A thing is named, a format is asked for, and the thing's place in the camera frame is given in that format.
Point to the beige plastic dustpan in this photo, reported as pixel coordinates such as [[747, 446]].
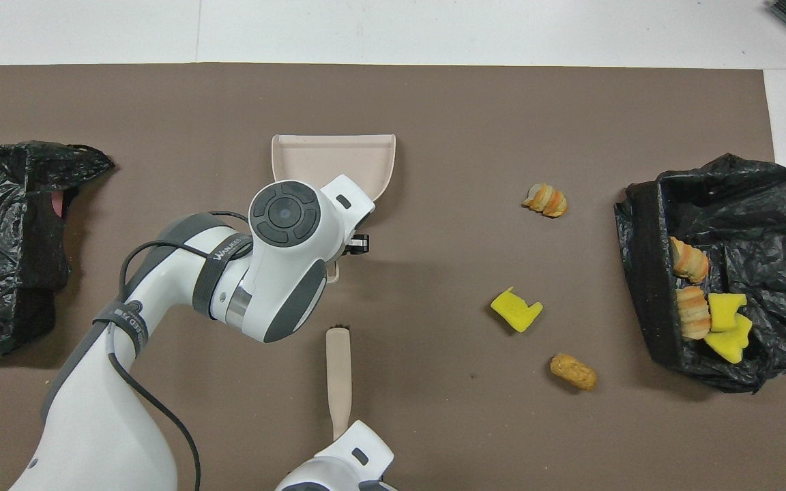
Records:
[[331, 160]]

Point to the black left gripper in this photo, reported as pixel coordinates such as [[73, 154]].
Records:
[[357, 244]]

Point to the orange striped pastry piece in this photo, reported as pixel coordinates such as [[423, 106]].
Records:
[[690, 259], [547, 200]]

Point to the pale ridged pastry piece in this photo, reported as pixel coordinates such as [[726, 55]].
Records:
[[693, 312]]

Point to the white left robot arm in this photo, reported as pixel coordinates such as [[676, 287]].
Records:
[[284, 273]]

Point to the brown table mat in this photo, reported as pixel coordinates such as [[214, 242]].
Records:
[[502, 109]]

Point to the yellow sponge piece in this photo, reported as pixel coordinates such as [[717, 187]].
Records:
[[516, 312], [731, 346], [726, 308]]

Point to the golden fried nugget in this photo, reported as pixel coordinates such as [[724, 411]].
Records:
[[573, 372]]

